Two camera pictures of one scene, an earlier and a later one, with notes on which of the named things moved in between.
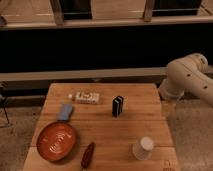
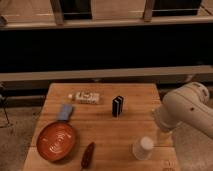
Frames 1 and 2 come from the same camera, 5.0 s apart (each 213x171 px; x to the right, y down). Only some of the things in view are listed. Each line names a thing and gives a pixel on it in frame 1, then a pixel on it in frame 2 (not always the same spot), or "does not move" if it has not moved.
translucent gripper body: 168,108 -> 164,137
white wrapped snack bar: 85,98 does not move
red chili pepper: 89,153 does not move
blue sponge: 65,111 does not move
